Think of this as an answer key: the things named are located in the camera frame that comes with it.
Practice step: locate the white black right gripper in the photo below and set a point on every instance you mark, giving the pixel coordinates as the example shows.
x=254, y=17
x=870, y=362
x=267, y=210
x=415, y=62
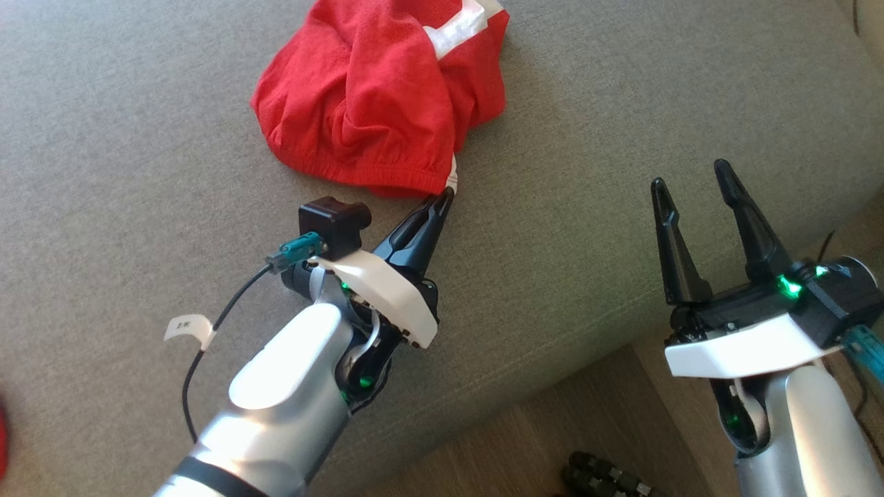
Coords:
x=739, y=345

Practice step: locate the red shorts with white trim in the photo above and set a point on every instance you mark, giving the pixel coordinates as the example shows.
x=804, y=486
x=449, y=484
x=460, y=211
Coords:
x=359, y=90

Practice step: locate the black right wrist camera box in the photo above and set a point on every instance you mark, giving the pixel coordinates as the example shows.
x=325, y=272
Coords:
x=846, y=300

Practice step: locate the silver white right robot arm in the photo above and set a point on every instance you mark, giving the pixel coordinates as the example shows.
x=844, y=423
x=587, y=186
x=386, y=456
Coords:
x=815, y=442

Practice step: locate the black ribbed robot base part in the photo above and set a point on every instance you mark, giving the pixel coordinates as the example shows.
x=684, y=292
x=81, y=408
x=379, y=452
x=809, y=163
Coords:
x=594, y=476

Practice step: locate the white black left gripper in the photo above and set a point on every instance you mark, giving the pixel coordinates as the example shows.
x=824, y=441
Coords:
x=387, y=293

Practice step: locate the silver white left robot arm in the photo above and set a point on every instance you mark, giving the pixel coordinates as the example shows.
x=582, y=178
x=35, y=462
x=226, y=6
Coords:
x=276, y=393

